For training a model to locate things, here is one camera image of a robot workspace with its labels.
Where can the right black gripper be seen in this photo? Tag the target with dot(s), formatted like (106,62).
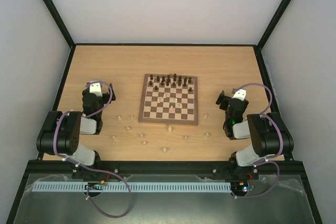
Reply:
(224,102)

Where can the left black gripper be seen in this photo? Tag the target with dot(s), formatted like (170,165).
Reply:
(113,96)

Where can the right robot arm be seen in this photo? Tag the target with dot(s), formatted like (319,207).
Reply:
(269,135)

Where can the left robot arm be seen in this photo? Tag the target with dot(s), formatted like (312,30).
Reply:
(60,132)

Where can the wooden chess board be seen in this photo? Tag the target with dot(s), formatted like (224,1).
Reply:
(153,112)

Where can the left circuit board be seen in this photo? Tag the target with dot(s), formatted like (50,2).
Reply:
(95,186)

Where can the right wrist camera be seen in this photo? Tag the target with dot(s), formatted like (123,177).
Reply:
(240,94)

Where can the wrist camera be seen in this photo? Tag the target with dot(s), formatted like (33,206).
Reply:
(240,94)
(95,87)

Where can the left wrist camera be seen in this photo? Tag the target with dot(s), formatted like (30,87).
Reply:
(95,87)

